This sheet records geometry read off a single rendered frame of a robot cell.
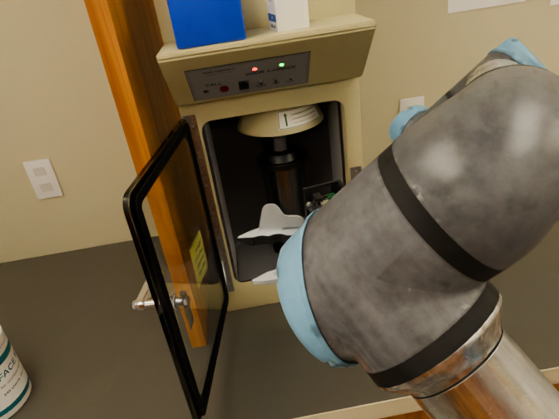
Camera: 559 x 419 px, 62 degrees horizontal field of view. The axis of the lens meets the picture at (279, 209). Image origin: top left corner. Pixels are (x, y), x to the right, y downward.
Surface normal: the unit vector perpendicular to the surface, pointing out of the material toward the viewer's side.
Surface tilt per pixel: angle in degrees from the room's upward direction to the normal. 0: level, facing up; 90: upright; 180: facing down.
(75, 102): 90
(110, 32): 90
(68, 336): 0
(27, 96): 90
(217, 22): 90
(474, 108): 19
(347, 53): 135
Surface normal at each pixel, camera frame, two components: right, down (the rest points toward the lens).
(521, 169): 0.14, -0.09
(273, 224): -0.02, 0.54
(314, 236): -0.77, -0.38
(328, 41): 0.18, 0.94
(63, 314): -0.13, -0.87
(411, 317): -0.17, -0.03
